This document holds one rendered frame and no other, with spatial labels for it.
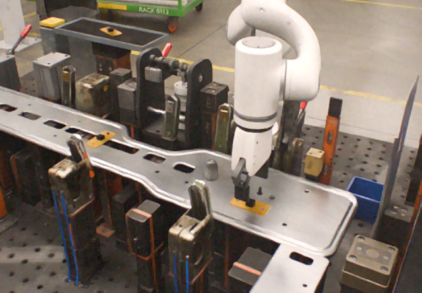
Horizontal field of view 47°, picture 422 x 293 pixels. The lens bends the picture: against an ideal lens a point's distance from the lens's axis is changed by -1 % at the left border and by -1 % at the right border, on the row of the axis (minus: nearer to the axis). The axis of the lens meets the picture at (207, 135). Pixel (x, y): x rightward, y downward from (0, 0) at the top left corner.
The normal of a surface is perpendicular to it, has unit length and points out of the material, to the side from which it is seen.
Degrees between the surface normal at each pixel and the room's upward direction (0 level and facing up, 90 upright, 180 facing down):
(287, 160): 90
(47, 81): 90
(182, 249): 90
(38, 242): 0
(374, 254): 0
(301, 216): 0
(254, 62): 91
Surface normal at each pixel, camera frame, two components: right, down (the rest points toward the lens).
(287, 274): 0.00, -0.86
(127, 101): -0.51, 0.44
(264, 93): 0.02, 0.55
